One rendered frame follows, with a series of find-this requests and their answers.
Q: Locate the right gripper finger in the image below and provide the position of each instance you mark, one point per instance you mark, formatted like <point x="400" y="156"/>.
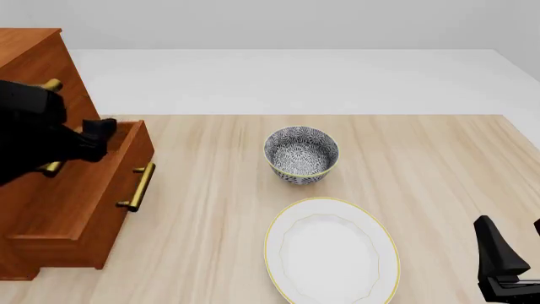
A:
<point x="538" y="226"/>
<point x="495" y="250"/>

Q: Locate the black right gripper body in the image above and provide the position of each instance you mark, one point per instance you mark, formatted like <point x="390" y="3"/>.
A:
<point x="512" y="288"/>

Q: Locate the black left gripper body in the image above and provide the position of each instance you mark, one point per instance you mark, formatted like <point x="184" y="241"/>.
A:
<point x="86" y="149"/>

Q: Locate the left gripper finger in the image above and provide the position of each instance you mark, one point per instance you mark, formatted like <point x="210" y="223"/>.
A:
<point x="100" y="126"/>

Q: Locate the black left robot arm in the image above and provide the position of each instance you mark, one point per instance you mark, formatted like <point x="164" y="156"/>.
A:
<point x="25" y="126"/>

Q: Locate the wooden middle drawer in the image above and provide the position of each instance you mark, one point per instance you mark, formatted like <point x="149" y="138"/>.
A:
<point x="83" y="109"/>

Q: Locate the wooden drawer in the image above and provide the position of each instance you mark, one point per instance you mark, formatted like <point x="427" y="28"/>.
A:
<point x="52" y="65"/>
<point x="84" y="202"/>
<point x="83" y="109"/>

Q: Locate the wooden bottom drawer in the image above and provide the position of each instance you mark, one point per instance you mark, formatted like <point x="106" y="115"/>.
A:
<point x="84" y="202"/>

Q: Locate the wooden top drawer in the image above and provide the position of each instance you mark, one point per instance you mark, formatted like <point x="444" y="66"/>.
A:
<point x="52" y="65"/>

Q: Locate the wooden cabinet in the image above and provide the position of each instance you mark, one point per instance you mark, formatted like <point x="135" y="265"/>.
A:
<point x="29" y="47"/>

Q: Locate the white oval plate yellow rim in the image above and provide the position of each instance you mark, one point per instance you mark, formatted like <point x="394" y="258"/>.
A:
<point x="331" y="253"/>

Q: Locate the patterned black and white bowl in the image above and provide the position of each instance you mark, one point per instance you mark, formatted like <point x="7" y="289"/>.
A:
<point x="301" y="155"/>

